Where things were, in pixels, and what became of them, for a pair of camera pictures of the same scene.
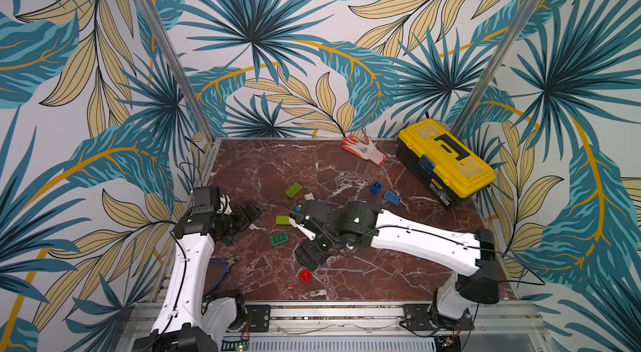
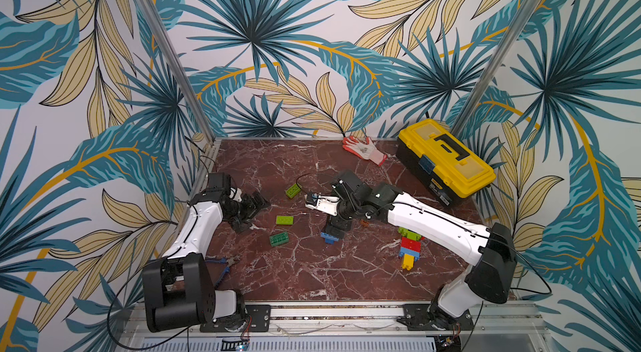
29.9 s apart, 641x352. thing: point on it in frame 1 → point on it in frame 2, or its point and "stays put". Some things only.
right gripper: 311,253 → 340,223
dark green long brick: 280,238 stays put
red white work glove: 366,149 stays put
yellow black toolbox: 441,163 stays put
